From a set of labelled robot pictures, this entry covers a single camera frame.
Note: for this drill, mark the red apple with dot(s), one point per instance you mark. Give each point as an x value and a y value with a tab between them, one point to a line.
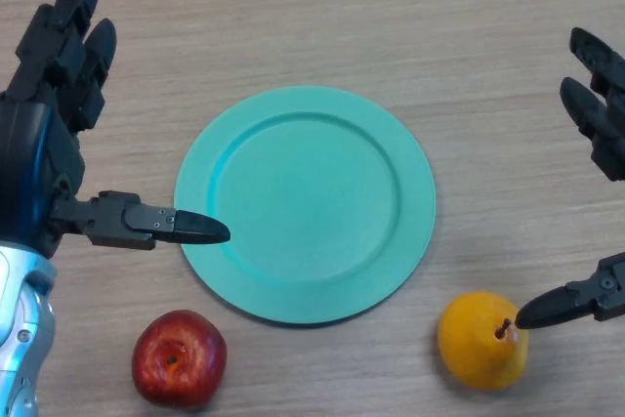
178	358

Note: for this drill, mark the green round plate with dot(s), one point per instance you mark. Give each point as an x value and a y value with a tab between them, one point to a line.
305	204

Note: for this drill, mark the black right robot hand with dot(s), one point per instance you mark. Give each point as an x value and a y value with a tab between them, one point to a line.
598	109

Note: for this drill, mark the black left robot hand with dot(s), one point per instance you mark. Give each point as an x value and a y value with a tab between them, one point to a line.
44	153

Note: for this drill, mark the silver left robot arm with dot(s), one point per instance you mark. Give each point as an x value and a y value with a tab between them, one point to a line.
19	329

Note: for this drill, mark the yellow pear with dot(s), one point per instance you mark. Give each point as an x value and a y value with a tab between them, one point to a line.
476	344

